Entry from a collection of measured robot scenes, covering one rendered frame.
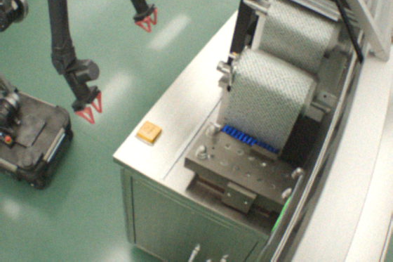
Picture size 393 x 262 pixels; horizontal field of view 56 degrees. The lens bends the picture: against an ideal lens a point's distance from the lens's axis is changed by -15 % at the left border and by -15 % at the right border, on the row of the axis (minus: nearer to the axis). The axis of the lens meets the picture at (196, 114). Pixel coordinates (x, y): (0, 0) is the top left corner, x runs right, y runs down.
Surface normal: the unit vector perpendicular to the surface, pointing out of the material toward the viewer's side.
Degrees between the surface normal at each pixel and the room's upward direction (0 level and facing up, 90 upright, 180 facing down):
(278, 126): 90
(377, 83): 0
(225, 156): 0
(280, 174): 0
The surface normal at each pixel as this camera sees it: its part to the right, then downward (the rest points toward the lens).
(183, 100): 0.11, -0.64
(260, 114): -0.47, 0.64
